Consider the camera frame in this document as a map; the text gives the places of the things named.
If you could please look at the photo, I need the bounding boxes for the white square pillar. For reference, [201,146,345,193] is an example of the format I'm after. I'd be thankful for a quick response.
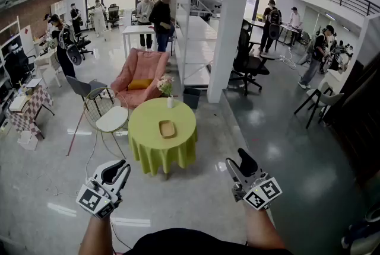
[207,0,255,104]

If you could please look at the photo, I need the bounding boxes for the person's left forearm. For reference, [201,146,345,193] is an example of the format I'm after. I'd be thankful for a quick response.
[78,212,113,255]

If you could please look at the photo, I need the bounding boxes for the pink white flower bouquet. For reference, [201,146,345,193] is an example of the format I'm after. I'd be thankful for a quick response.
[156,75,175,98]

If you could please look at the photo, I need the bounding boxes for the dark wooden counter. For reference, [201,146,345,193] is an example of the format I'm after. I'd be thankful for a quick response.
[322,53,380,186]

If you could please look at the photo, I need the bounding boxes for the yellow cushion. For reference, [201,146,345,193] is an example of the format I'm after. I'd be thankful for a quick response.
[127,78,154,91]

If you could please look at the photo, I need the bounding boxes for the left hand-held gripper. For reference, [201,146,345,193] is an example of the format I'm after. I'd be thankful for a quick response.
[75,159,131,221]

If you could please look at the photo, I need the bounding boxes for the white rectangular table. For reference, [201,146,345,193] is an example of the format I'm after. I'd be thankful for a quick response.
[122,24,158,60]

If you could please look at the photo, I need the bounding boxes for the pink padded lounge chair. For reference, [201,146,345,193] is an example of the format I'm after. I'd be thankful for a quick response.
[110,47,170,110]

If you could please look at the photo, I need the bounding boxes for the gold wire chair white seat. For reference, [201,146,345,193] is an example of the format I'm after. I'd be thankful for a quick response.
[83,87,130,160]

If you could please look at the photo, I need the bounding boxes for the black office chair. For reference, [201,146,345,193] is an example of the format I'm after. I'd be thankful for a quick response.
[106,4,120,29]
[228,19,276,97]
[74,31,94,60]

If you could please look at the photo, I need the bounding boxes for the white metal shelving rack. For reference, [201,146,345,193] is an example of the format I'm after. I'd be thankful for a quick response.
[175,0,226,90]

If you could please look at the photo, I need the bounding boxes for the green round table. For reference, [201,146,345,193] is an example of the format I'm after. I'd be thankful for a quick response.
[127,97,199,177]

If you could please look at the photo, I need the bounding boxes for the person's right forearm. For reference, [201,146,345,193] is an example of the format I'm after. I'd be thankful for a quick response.
[243,203,287,248]

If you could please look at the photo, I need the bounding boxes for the grey side chair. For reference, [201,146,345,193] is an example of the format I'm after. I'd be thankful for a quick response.
[65,75,115,112]

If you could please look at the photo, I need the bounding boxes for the dark trash bin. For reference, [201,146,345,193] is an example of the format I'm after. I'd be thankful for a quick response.
[182,87,202,110]

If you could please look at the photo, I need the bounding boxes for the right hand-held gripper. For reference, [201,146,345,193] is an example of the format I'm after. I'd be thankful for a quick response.
[224,148,283,210]

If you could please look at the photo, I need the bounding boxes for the red floor stick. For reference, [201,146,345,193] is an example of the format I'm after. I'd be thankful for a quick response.
[66,113,86,157]

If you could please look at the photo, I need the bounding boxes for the small wooden tray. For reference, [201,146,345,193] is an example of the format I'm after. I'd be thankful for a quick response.
[158,119,178,139]

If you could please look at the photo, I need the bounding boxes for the white chair black legs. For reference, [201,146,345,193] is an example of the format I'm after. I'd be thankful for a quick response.
[293,80,345,130]

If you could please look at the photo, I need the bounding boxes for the white floor box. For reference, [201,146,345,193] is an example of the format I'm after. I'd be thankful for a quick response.
[17,131,39,151]

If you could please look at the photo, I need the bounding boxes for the person's black shirt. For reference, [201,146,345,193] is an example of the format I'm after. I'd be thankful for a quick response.
[123,227,295,255]

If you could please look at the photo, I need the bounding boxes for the checkered cloth table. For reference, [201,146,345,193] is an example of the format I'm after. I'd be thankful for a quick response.
[4,84,56,141]

